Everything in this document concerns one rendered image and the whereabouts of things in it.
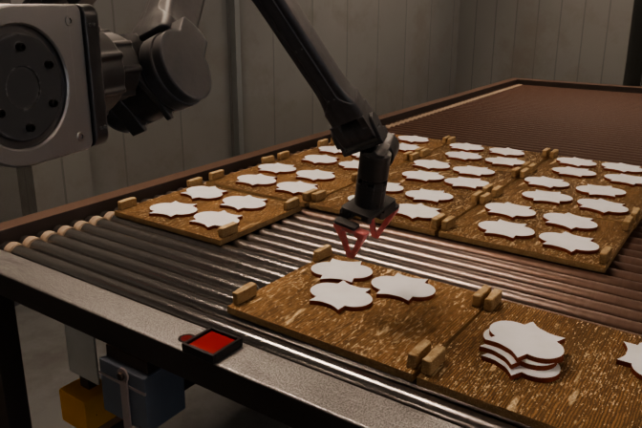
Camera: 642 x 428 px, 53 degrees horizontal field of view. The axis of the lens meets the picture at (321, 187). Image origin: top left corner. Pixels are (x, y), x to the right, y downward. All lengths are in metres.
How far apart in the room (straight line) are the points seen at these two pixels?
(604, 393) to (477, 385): 0.19
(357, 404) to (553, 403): 0.29
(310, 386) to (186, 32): 0.62
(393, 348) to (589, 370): 0.32
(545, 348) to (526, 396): 0.11
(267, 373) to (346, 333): 0.17
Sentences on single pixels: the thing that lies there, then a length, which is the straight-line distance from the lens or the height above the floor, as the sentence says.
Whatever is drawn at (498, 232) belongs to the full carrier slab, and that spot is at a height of 0.95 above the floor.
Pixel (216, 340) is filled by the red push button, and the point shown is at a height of 0.93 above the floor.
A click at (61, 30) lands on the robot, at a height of 1.49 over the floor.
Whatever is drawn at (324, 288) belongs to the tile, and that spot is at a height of 0.95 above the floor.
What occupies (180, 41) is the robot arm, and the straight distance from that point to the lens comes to 0.69.
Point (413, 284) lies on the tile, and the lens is 1.37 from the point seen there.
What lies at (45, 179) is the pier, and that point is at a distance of 3.41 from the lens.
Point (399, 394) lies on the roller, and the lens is 1.08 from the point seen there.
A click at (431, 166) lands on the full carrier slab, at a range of 2.32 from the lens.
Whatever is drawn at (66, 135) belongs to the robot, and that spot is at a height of 1.41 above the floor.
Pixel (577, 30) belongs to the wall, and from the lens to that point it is 6.02.
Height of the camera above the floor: 1.51
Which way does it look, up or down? 16 degrees down
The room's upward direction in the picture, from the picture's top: straight up
